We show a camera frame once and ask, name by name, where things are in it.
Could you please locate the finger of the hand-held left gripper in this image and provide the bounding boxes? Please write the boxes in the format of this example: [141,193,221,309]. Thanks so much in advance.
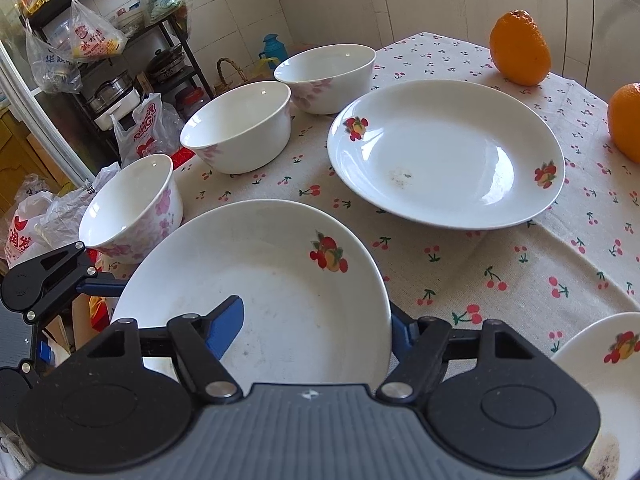
[27,241,126,322]

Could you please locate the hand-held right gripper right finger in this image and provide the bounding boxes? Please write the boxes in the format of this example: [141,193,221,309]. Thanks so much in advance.
[375,302,548,405]

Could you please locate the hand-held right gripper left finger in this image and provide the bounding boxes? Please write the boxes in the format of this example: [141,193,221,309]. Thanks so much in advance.
[92,296,245,405]

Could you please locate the white plate fruit print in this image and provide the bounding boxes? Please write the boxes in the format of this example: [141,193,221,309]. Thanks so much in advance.
[327,79,567,232]
[550,311,640,480]
[111,199,392,393]

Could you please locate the white bowl pink floral print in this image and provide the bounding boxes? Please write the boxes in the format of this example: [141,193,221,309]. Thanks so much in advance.
[78,154,184,265]
[273,44,377,116]
[179,81,292,176]

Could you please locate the crumpled white plastic bag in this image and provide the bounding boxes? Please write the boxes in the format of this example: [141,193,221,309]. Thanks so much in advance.
[0,175,101,268]

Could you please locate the cherry print tablecloth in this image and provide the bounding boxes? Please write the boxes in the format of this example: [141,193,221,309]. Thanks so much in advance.
[170,32,640,361]

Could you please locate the red cardboard box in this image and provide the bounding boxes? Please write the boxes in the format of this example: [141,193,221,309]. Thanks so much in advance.
[167,147,196,171]

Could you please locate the white plastic bag red print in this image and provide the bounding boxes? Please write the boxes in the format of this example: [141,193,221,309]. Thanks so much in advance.
[111,92,186,168]

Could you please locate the steel cooker pot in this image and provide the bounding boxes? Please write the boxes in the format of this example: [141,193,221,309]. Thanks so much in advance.
[85,70,141,131]

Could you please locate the red lid jar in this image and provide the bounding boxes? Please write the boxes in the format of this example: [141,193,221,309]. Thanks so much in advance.
[175,87,206,116]

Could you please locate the clear plastic bag blue print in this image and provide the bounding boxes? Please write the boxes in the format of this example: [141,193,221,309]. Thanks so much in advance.
[25,20,83,95]

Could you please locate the black cooking pot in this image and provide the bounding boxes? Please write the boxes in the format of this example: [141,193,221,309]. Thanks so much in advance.
[147,45,186,83]

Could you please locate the black metal shelf rack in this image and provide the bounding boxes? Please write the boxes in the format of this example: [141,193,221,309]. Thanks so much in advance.
[20,0,216,161]

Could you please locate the wicker basket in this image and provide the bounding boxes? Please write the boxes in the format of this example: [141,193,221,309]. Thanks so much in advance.
[215,57,248,96]

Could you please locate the clear bag orange print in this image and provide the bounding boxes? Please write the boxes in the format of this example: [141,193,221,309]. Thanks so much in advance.
[70,0,128,63]

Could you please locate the teal thermos jug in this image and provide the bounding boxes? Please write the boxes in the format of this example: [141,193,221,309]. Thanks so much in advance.
[258,34,287,61]

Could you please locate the orange fruit with leaf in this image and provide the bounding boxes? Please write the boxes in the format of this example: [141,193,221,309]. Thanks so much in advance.
[607,82,640,165]

